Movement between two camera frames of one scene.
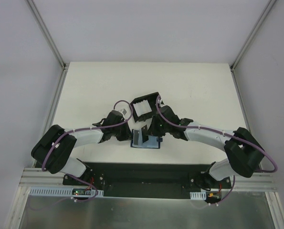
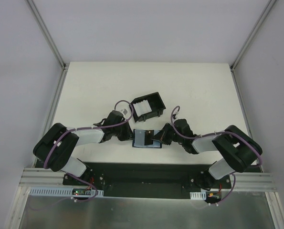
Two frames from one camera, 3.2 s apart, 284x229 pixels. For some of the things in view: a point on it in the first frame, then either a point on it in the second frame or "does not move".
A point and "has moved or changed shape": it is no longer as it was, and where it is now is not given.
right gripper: x=153 y=129 -> x=165 y=134
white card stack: x=142 y=108 does not move
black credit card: x=144 y=136 has moved or changed shape
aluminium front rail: x=44 y=177 does not move
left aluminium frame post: x=41 y=23 does not move
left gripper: x=126 y=133 does not move
